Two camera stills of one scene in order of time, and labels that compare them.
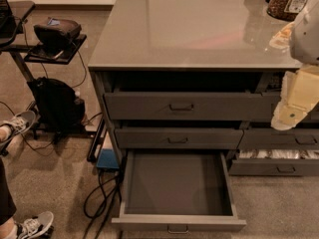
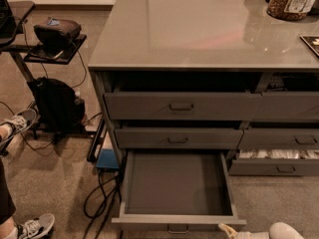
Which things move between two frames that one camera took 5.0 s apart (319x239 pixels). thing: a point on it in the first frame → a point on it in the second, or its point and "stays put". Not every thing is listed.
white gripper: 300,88 → 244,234
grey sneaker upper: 18,123 stays put
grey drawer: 273,166 stays put
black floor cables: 99,200 stays put
